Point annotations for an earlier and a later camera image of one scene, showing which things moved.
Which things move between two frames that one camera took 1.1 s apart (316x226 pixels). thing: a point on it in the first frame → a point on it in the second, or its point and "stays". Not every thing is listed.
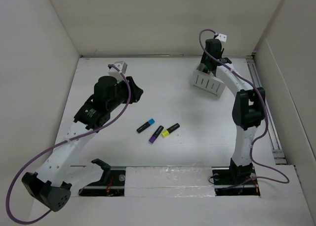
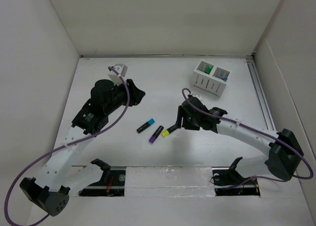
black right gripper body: x=205 y=58 → x=190 y=122
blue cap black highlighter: x=149 y=123 stays
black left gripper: x=136 y=91 stays
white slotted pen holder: x=207 y=81 stays
